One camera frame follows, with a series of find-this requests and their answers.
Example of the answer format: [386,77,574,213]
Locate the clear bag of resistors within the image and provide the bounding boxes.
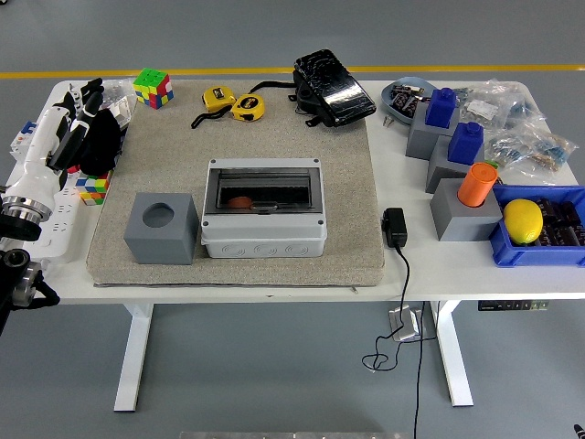
[484,123,580,174]

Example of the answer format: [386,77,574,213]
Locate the silver metal bracket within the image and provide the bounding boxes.
[388,306,424,343]

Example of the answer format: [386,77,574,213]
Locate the black table control panel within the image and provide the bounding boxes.
[477,299,550,312]

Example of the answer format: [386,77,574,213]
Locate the blue block battery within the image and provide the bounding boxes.
[446,121,485,166]
[424,87,460,128]

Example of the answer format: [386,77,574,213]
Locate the white power strip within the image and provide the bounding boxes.
[22,171,86,264]

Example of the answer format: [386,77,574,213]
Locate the white table leg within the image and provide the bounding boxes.
[429,300,474,408]
[112,303,154,412]

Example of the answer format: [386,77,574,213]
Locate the blue plastic bin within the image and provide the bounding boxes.
[487,184,585,269]

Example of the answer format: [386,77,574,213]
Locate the black cloth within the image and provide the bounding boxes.
[68,108,125,177]

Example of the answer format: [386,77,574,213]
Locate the grey-brown mat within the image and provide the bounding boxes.
[85,80,386,288]

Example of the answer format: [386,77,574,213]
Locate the grey holder block round hole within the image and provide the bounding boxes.
[122,191,201,265]

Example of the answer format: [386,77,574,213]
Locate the smoky transparent box lid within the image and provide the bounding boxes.
[204,166,320,216]

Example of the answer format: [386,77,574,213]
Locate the blue-grey dish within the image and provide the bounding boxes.
[380,76,442,125]

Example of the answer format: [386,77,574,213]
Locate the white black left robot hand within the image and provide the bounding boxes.
[4,77,105,210]

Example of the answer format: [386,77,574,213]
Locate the black power adapter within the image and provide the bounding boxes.
[381,207,409,249]

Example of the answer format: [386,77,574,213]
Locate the yellow lemon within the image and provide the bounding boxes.
[503,198,545,245]

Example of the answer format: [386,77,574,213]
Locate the clear bag of blue parts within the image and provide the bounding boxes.
[502,84,549,134]

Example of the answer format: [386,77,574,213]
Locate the clear bags of small parts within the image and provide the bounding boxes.
[100,78,139,132]

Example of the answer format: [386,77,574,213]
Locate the white circuit breaker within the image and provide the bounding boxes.
[9,119,40,162]

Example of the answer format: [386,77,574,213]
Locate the thin black adapter cord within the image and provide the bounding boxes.
[362,245,440,372]

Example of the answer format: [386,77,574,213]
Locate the yellow tape measure with strap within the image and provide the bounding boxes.
[190,86,238,129]

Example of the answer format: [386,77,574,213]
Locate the clear bag white label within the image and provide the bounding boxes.
[458,80,516,132]

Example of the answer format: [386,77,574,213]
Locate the black floor cable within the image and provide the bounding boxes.
[413,300,426,439]

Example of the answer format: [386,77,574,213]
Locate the rubik's cube green face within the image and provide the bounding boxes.
[133,68,175,111]

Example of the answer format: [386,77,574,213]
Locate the black capacitors heap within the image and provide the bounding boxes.
[529,196,585,248]

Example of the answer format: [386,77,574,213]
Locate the grey electrical junction box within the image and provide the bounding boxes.
[200,157,328,260]

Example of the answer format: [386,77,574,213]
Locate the glossy black pouch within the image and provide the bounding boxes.
[249,48,378,128]

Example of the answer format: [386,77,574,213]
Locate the rubik's cube white face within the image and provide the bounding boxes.
[75,171,112,206]

